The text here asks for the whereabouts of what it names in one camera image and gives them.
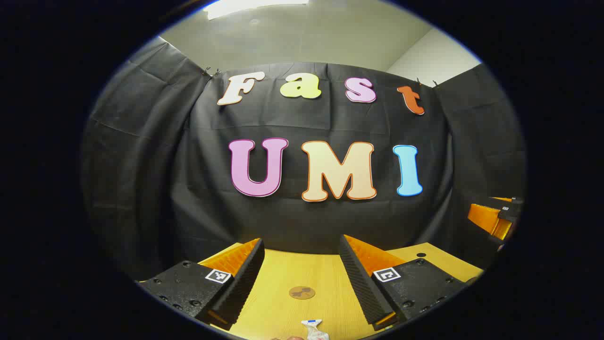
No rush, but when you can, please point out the black backdrop cloth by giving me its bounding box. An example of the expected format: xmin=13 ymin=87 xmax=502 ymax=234
xmin=80 ymin=37 xmax=527 ymax=279

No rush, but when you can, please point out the ceiling light panel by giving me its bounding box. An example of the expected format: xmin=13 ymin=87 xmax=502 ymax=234
xmin=207 ymin=0 xmax=310 ymax=20

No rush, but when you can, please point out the yellow wooden desktop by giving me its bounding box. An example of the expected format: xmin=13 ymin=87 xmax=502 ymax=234
xmin=198 ymin=242 xmax=484 ymax=340

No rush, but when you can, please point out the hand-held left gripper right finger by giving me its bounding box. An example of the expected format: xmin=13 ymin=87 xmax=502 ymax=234
xmin=339 ymin=235 xmax=465 ymax=331

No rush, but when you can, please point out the white toothpaste tube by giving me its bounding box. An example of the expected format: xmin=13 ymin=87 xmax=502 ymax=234
xmin=301 ymin=319 xmax=331 ymax=340

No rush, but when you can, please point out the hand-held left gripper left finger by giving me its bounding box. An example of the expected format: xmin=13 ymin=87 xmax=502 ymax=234
xmin=137 ymin=238 xmax=265 ymax=330

